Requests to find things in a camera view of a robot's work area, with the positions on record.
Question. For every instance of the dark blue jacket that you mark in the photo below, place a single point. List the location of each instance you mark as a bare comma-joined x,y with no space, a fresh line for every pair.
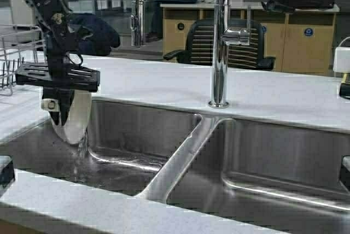
104,37

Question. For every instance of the robot base corner right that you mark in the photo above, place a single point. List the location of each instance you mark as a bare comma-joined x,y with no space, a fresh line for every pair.
345,173

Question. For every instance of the stainless double sink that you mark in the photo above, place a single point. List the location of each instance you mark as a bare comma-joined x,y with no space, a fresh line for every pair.
282,177

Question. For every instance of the robot base corner left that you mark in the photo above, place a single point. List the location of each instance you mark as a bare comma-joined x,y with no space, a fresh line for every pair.
7,171

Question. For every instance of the white wire dish rack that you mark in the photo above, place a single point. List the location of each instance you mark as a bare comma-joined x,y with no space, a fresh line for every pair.
19,44

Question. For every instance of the black and yellow object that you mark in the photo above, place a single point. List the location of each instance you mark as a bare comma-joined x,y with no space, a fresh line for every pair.
344,90

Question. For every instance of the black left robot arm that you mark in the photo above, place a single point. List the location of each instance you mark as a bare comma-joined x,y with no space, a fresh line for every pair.
60,35

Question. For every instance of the wooden recycling counter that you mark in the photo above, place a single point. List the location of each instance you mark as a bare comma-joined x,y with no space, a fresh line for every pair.
301,42

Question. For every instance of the white box appliance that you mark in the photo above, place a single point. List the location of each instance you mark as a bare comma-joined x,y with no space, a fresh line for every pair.
341,58

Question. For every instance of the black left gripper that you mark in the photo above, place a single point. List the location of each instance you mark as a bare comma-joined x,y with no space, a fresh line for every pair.
58,72

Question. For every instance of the chrome kitchen faucet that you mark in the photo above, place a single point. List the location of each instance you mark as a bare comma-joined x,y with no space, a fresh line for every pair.
223,38

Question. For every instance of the white frying pan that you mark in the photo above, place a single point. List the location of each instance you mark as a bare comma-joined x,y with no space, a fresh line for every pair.
74,129

